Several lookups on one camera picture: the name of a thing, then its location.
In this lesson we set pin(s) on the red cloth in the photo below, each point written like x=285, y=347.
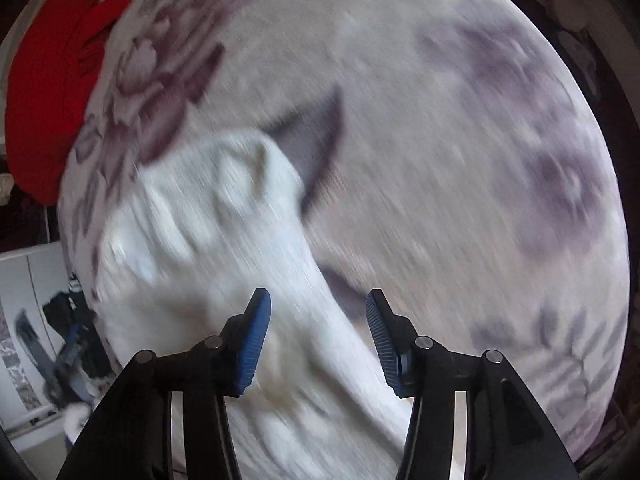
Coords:
x=50, y=80

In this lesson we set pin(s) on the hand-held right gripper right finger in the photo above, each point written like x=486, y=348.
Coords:
x=382, y=341

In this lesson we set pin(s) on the white cabinet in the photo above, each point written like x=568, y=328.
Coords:
x=30, y=320

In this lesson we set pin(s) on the pale cloth pile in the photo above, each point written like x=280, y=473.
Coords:
x=575, y=15

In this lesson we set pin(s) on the floral plush blanket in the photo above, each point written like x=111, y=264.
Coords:
x=450, y=160

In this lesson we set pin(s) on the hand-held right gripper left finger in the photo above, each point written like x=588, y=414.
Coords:
x=254, y=341

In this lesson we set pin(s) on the white knit sweater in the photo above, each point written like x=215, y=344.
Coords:
x=235, y=240

